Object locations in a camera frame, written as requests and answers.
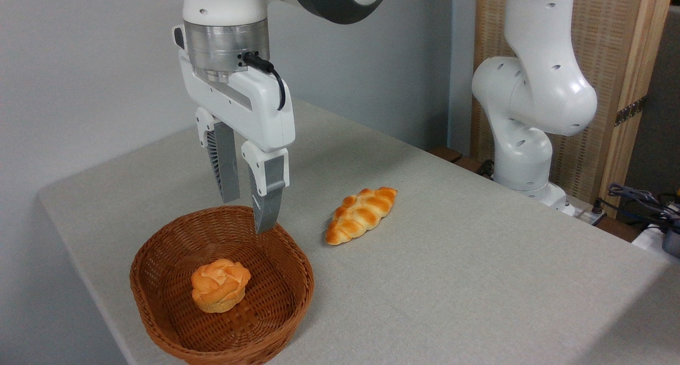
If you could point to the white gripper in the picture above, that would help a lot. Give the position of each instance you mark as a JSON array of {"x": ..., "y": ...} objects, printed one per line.
[{"x": 263, "y": 110}]

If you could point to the long braided bread loaf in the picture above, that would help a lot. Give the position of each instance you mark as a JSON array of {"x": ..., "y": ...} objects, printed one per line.
[{"x": 361, "y": 213}]

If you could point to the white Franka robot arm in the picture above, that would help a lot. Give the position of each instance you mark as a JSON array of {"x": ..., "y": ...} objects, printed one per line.
[{"x": 536, "y": 88}]

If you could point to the round orange bread bun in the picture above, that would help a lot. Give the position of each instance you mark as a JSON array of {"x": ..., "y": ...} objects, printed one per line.
[{"x": 219, "y": 285}]

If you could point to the brown woven wicker basket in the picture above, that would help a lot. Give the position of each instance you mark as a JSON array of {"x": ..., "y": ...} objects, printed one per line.
[{"x": 175, "y": 301}]

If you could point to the wooden rattan folding screen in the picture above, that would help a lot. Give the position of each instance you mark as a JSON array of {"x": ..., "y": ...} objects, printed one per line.
[{"x": 605, "y": 46}]

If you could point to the metal screen hinge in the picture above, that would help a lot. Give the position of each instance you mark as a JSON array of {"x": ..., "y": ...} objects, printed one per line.
[{"x": 630, "y": 111}]

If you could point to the grey device box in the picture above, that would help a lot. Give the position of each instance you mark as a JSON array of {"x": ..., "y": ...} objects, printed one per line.
[{"x": 672, "y": 243}]

